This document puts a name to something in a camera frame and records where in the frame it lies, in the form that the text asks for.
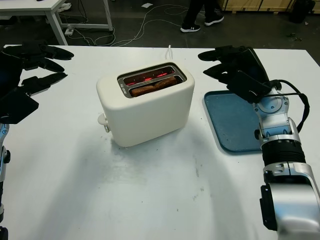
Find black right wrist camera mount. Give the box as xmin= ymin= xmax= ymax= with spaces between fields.
xmin=226 ymin=69 xmax=273 ymax=104

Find blue plastic tray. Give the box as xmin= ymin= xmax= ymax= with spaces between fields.
xmin=202 ymin=89 xmax=263 ymax=153

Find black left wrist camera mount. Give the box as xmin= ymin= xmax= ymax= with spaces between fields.
xmin=0 ymin=90 xmax=40 ymax=125

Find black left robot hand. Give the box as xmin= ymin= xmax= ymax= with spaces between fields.
xmin=0 ymin=41 xmax=75 ymax=99

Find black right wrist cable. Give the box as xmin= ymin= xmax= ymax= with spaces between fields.
xmin=267 ymin=79 xmax=311 ymax=131

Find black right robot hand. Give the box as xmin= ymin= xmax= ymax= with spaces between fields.
xmin=197 ymin=45 xmax=271 ymax=86

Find long white floor cable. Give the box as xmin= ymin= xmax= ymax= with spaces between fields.
xmin=109 ymin=3 xmax=198 ymax=47

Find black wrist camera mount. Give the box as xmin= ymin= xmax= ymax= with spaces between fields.
xmin=0 ymin=90 xmax=40 ymax=125
xmin=226 ymin=69 xmax=273 ymax=104

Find white toaster power cord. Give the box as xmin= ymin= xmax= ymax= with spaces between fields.
xmin=164 ymin=44 xmax=175 ymax=62

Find person in black trousers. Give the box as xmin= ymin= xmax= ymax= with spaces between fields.
xmin=180 ymin=0 xmax=225 ymax=33

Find wooden crate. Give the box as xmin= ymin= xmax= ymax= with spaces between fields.
xmin=218 ymin=0 xmax=296 ymax=12

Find browned toast slice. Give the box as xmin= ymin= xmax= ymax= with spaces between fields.
xmin=129 ymin=76 xmax=177 ymax=98

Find cream two-slot toaster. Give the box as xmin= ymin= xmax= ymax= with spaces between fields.
xmin=96 ymin=61 xmax=196 ymax=148

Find tangled floor cables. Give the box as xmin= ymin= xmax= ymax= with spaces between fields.
xmin=72 ymin=23 xmax=118 ymax=48

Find white desk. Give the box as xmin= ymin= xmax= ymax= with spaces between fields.
xmin=0 ymin=0 xmax=113 ymax=46

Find black bin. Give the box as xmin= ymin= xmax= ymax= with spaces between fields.
xmin=289 ymin=0 xmax=317 ymax=25

